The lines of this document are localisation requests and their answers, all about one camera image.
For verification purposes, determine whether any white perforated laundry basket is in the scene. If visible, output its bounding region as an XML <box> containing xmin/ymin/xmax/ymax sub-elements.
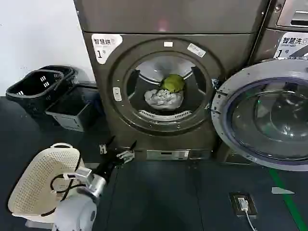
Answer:
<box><xmin>7</xmin><ymin>142</ymin><xmax>86</xmax><ymax>218</ymax></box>

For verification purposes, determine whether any white power cable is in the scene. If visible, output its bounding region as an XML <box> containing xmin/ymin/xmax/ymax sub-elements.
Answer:
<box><xmin>236</xmin><ymin>196</ymin><xmax>257</xmax><ymax>231</ymax></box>

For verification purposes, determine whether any grey stacked machine panel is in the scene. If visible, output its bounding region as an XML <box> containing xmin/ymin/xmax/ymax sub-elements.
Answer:
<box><xmin>73</xmin><ymin>0</ymin><xmax>272</xmax><ymax>34</ymax></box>

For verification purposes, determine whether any grey dryer with open drum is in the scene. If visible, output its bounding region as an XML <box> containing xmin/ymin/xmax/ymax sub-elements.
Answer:
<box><xmin>81</xmin><ymin>30</ymin><xmax>256</xmax><ymax>167</ymax></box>

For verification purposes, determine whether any green garment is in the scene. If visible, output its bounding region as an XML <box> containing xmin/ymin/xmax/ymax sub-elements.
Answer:
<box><xmin>160</xmin><ymin>74</ymin><xmax>186</xmax><ymax>93</ymax></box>

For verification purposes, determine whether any green floor tape line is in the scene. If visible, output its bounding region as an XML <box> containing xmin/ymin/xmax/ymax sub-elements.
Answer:
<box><xmin>268</xmin><ymin>167</ymin><xmax>308</xmax><ymax>231</ymax></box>

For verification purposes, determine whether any grey washer with label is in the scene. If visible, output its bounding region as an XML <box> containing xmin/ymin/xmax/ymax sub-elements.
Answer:
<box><xmin>252</xmin><ymin>26</ymin><xmax>308</xmax><ymax>167</ymax></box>

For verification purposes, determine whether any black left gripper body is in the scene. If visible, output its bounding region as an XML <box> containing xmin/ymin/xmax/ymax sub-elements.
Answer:
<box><xmin>92</xmin><ymin>148</ymin><xmax>121</xmax><ymax>185</ymax></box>

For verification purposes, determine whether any white grey garment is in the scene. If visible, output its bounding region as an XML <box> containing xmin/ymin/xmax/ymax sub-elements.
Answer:
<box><xmin>143</xmin><ymin>88</ymin><xmax>185</xmax><ymax>112</ymax></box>

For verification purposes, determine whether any black slotted laundry basket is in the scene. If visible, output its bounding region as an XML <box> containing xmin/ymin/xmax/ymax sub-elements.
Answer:
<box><xmin>5</xmin><ymin>70</ymin><xmax>65</xmax><ymax>119</ymax></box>
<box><xmin>39</xmin><ymin>65</ymin><xmax>80</xmax><ymax>92</ymax></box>

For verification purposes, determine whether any dark grey rectangular bin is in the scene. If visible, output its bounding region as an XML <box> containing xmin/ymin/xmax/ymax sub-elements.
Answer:
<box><xmin>45</xmin><ymin>82</ymin><xmax>101</xmax><ymax>133</ymax></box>

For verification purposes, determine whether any black floor socket box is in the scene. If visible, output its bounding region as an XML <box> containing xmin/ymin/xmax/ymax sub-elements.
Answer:
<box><xmin>228</xmin><ymin>191</ymin><xmax>258</xmax><ymax>216</ymax></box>

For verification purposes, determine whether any white floor tape scrap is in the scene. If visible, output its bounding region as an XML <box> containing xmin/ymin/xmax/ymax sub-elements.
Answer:
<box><xmin>271</xmin><ymin>187</ymin><xmax>295</xmax><ymax>195</ymax></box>

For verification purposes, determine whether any white numbered dryer sticker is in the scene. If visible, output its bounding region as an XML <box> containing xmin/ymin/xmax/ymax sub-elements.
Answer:
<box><xmin>91</xmin><ymin>33</ymin><xmax>124</xmax><ymax>65</ymax></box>

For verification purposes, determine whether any round glass dryer door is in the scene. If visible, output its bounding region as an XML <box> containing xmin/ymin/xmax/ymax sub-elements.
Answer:
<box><xmin>210</xmin><ymin>58</ymin><xmax>308</xmax><ymax>172</ymax></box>

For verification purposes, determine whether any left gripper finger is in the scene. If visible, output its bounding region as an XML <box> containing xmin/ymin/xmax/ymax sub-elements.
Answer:
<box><xmin>116</xmin><ymin>140</ymin><xmax>138</xmax><ymax>166</ymax></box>
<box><xmin>99</xmin><ymin>136</ymin><xmax>116</xmax><ymax>155</ymax></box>

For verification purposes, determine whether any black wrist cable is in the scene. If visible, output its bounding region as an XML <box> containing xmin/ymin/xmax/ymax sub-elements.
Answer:
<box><xmin>50</xmin><ymin>173</ymin><xmax>84</xmax><ymax>202</ymax></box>

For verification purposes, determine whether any grey machine with drawer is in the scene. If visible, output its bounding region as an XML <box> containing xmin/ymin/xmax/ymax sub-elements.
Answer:
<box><xmin>264</xmin><ymin>0</ymin><xmax>308</xmax><ymax>31</ymax></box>

